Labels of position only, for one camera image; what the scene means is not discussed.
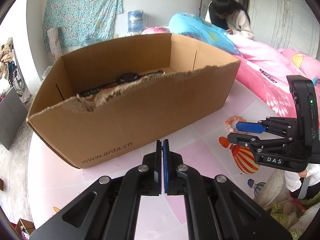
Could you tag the blue water jug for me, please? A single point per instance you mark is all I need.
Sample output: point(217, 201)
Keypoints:
point(135, 22)

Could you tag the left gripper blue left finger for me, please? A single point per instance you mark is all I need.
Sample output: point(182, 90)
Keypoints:
point(158, 167)

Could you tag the brown cardboard box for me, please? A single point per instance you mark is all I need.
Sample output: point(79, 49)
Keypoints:
point(87, 131)

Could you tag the white wardrobe doors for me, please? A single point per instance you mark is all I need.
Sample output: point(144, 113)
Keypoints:
point(285, 24)

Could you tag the dark grey cabinet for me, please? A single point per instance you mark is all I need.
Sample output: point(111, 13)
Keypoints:
point(12, 113)

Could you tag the blue cartoon pillow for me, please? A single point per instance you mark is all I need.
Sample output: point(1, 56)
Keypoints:
point(195, 27)

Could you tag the rolled patterned paper tube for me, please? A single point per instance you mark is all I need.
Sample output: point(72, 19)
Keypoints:
point(54, 43)

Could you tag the small open cardboard box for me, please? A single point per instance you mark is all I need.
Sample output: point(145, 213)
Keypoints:
point(24, 228)

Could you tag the black perforated strap watch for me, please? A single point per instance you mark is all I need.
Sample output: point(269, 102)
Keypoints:
point(122, 79)

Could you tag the turquoise floral wall cloth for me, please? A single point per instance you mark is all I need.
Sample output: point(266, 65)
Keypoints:
point(79, 20)

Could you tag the fluffy green white rug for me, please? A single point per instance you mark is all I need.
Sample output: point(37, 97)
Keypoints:
point(292, 199)

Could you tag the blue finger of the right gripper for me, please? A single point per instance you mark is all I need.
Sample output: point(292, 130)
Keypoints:
point(250, 127)
point(241, 139)

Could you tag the dark haired person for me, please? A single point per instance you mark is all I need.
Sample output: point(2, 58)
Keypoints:
point(231, 16)

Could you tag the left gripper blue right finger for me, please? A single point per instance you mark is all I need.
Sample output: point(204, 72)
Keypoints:
point(166, 164)

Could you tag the hanging clothes pile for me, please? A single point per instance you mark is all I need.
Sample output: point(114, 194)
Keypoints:
point(10, 69)

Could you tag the pink floral quilt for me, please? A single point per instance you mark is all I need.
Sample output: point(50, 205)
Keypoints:
point(260, 68)

